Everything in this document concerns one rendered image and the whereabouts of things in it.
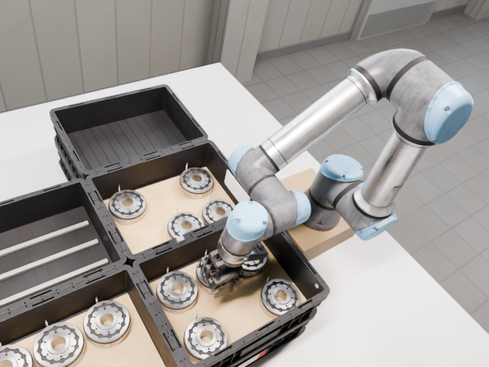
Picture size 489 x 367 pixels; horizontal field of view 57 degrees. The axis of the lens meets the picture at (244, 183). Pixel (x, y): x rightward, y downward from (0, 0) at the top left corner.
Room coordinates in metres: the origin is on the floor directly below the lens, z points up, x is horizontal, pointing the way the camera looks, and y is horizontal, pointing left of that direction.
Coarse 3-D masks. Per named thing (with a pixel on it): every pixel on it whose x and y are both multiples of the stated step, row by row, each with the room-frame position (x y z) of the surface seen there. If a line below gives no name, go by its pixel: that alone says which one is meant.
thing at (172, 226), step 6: (174, 216) 0.76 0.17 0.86; (180, 216) 0.77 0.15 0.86; (186, 216) 0.78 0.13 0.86; (192, 216) 0.78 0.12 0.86; (198, 216) 0.79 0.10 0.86; (174, 222) 0.75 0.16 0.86; (198, 222) 0.77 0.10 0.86; (168, 228) 0.72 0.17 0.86; (174, 228) 0.73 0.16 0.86; (174, 234) 0.70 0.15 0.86; (180, 234) 0.71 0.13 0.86
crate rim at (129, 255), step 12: (192, 144) 1.00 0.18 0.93; (204, 144) 1.01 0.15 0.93; (156, 156) 0.91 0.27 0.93; (120, 168) 0.83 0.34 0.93; (228, 168) 0.94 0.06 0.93; (108, 216) 0.66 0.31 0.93; (204, 228) 0.70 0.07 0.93; (120, 240) 0.60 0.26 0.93; (168, 240) 0.64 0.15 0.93; (144, 252) 0.59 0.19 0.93
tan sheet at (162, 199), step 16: (144, 192) 0.85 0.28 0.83; (160, 192) 0.86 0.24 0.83; (176, 192) 0.88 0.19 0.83; (224, 192) 0.93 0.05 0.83; (160, 208) 0.80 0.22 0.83; (176, 208) 0.82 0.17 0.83; (192, 208) 0.83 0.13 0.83; (128, 224) 0.72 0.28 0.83; (144, 224) 0.73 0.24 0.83; (160, 224) 0.75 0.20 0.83; (128, 240) 0.67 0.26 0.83; (144, 240) 0.68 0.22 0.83; (160, 240) 0.70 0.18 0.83
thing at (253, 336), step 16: (224, 224) 0.73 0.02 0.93; (192, 240) 0.65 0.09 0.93; (288, 240) 0.73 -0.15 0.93; (144, 256) 0.57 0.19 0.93; (304, 256) 0.70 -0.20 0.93; (144, 288) 0.49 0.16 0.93; (160, 304) 0.47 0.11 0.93; (272, 320) 0.50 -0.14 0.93; (288, 320) 0.52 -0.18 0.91; (176, 336) 0.40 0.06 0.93; (256, 336) 0.45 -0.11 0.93; (224, 352) 0.40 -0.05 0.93
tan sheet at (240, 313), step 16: (272, 256) 0.74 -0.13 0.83; (192, 272) 0.63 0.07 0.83; (272, 272) 0.69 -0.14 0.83; (240, 288) 0.62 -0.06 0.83; (256, 288) 0.63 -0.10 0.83; (208, 304) 0.55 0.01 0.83; (224, 304) 0.56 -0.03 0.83; (240, 304) 0.57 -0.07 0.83; (256, 304) 0.58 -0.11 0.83; (176, 320) 0.49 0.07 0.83; (192, 320) 0.50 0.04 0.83; (224, 320) 0.52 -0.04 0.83; (240, 320) 0.53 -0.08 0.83; (256, 320) 0.54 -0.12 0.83; (240, 336) 0.49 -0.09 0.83
